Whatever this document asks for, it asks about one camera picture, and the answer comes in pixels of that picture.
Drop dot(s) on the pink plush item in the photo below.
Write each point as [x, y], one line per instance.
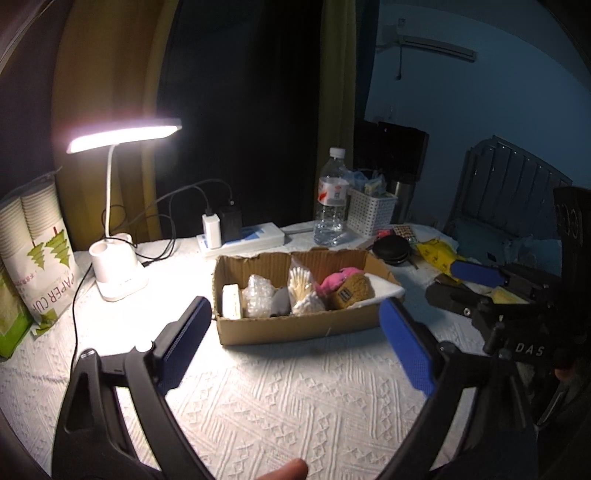
[332, 282]

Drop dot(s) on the grey slatted chair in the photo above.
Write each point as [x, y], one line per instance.
[517, 184]

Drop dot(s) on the pill blister pack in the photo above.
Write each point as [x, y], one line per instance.
[404, 233]

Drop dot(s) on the clear water bottle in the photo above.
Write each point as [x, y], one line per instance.
[330, 217]

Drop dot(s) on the green packet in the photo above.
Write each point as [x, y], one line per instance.
[11, 323]

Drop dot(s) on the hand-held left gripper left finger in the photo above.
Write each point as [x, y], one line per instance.
[184, 341]

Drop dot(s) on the dark glass window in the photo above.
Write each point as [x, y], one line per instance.
[244, 115]

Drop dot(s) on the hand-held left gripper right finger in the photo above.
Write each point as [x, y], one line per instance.
[408, 346]

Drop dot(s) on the white desk lamp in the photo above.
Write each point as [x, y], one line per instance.
[115, 286]

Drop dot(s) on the white power strip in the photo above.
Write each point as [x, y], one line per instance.
[263, 235]

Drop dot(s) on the cotton swab bag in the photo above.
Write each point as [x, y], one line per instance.
[300, 284]

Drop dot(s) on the black monitor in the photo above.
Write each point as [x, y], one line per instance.
[404, 147]
[367, 147]

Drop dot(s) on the yellow plastic bag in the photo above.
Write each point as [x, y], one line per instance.
[436, 254]

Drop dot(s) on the white towel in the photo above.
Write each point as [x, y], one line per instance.
[385, 288]

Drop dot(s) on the steel cup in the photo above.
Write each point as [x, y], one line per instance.
[401, 203]

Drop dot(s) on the teal curtain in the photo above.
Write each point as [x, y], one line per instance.
[364, 60]

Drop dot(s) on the person's left hand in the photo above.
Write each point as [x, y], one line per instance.
[286, 470]

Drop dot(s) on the person's right hand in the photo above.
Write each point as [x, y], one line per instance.
[562, 374]

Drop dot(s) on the white plastic basket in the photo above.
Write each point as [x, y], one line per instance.
[369, 214]

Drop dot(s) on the brown cardboard box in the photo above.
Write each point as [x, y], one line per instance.
[295, 327]

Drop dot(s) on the black power adapter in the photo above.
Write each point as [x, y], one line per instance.
[231, 224]

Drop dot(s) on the clear bubble wrap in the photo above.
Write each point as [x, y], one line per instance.
[258, 295]

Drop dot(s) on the crumpled plastic packets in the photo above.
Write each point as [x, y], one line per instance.
[371, 184]

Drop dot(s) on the pale yellow sponge block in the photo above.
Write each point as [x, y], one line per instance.
[232, 301]

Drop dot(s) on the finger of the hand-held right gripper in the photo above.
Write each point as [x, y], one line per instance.
[475, 273]
[450, 297]

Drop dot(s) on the black round pouch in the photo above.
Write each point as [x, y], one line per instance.
[390, 250]

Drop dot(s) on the white paper cup pack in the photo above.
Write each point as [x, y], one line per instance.
[41, 258]

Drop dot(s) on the white charger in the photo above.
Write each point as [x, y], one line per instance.
[212, 233]

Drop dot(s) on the white air conditioner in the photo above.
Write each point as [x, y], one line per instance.
[438, 46]

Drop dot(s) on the white knitted cloth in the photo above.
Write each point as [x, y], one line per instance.
[309, 305]

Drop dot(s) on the pale green bed sheet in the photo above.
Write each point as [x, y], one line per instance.
[485, 235]

